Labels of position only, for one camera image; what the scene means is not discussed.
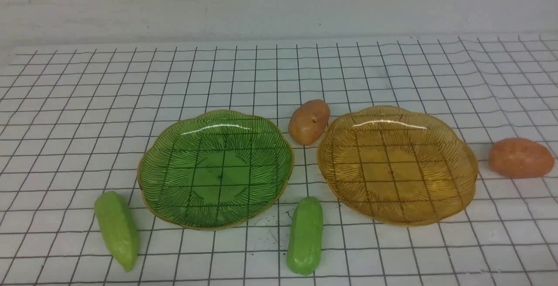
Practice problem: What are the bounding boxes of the tan toy potato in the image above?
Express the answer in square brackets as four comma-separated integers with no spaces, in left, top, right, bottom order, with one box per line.
[288,99,330,146]

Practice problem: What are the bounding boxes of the rounded green toy cucumber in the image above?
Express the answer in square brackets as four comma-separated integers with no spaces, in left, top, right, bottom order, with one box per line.
[286,197,323,276]

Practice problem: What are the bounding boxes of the pointed green toy cucumber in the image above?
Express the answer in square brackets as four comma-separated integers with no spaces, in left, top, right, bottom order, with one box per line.
[94,191,140,272]

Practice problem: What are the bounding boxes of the orange toy potato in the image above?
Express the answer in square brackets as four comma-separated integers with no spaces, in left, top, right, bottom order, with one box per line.
[488,138,555,179]

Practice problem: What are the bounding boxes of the green transparent plastic plate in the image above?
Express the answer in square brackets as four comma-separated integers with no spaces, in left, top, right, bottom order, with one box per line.
[137,110,295,230]

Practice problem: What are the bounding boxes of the amber transparent plastic plate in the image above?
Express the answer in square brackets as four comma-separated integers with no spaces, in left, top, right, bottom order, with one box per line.
[316,106,479,226]

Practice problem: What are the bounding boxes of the white grid tablecloth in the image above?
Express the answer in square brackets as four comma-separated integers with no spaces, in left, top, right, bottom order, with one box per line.
[0,34,557,286]

